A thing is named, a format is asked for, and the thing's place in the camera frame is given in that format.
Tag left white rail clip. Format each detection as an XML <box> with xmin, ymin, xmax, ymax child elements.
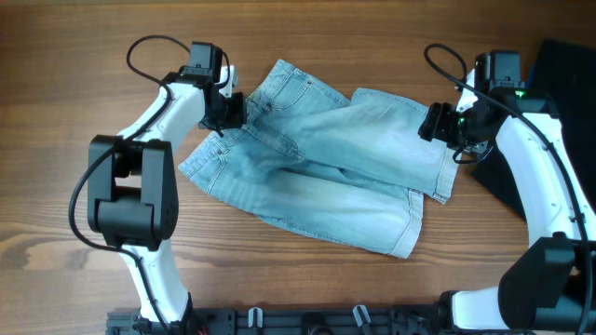
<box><xmin>247</xmin><ymin>307</ymin><xmax>264</xmax><ymax>328</ymax></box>

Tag right white rail clip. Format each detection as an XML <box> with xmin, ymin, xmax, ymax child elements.
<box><xmin>352</xmin><ymin>304</ymin><xmax>373</xmax><ymax>335</ymax></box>

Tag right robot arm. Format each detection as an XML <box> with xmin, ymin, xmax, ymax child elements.
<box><xmin>418</xmin><ymin>50</ymin><xmax>595</xmax><ymax>334</ymax></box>

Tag light blue denim shorts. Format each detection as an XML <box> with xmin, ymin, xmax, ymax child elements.
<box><xmin>179</xmin><ymin>60</ymin><xmax>457</xmax><ymax>259</ymax></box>

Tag black garment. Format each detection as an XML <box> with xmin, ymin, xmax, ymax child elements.
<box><xmin>471</xmin><ymin>39</ymin><xmax>595</xmax><ymax>218</ymax></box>

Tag blue garment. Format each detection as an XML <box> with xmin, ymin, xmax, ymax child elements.
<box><xmin>526</xmin><ymin>63</ymin><xmax>535</xmax><ymax>88</ymax></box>

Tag white rail clip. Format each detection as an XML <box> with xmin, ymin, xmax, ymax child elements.
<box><xmin>247</xmin><ymin>307</ymin><xmax>264</xmax><ymax>328</ymax></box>
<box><xmin>352</xmin><ymin>304</ymin><xmax>373</xmax><ymax>335</ymax></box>

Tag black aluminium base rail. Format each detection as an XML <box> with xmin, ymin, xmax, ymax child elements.
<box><xmin>105</xmin><ymin>304</ymin><xmax>521</xmax><ymax>335</ymax></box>

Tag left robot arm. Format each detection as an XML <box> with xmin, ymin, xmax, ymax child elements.
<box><xmin>80</xmin><ymin>42</ymin><xmax>246</xmax><ymax>334</ymax></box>

